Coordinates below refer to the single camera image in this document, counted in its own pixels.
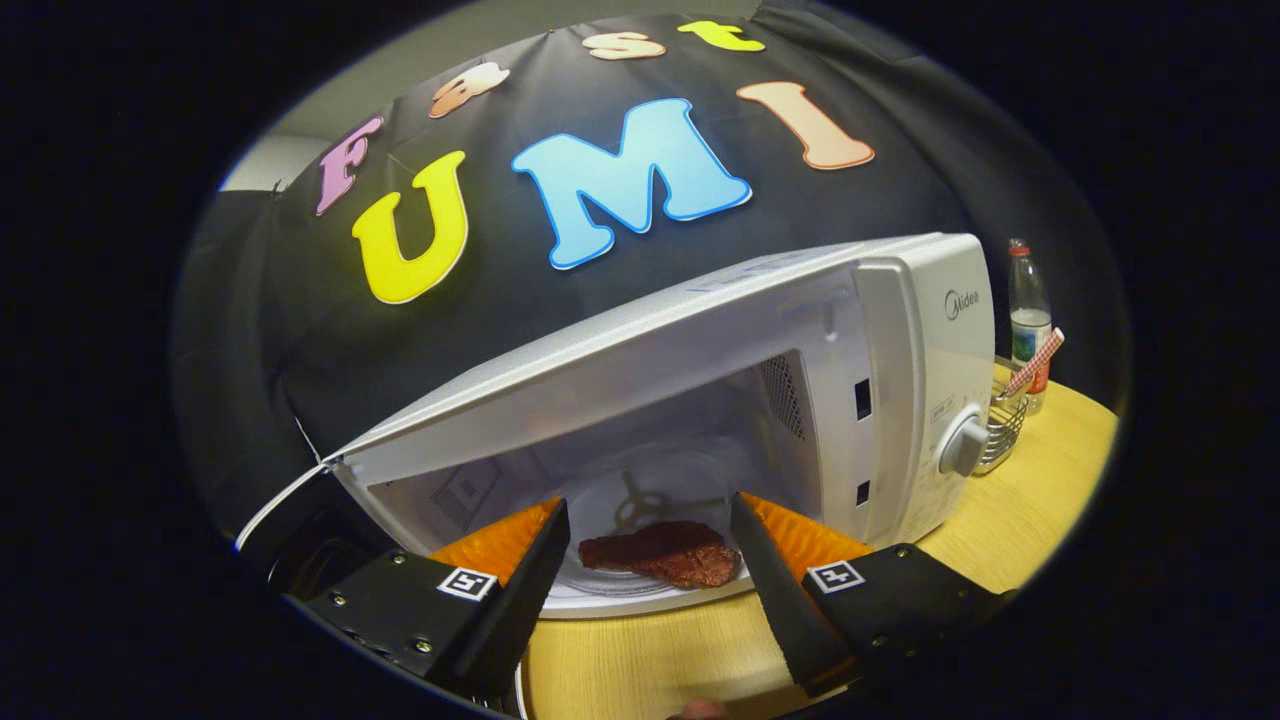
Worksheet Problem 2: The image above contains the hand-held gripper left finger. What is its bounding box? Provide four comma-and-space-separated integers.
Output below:
300, 497, 572, 701

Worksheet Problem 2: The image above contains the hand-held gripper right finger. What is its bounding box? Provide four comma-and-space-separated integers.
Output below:
729, 491, 1016, 699

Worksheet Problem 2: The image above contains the red-brown meat slice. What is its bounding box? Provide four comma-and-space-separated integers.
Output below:
578, 520, 743, 589

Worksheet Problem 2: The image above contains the white toaster oven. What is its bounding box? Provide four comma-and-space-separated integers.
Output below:
235, 232, 997, 619

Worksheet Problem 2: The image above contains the red checkered straw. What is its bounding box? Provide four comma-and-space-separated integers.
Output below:
1003, 327, 1066, 398

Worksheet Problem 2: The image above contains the clear plastic water bottle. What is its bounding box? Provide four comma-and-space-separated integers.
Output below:
1007, 238, 1054, 416

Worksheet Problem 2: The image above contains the metal wire basket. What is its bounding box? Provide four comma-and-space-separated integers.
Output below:
975, 355, 1031, 476

